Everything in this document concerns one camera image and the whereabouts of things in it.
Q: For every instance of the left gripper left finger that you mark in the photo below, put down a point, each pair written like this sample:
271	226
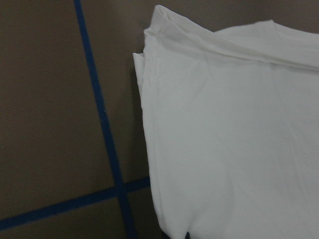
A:
163	236

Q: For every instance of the white long-sleeve printed shirt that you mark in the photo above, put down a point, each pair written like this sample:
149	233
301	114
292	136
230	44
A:
231	122

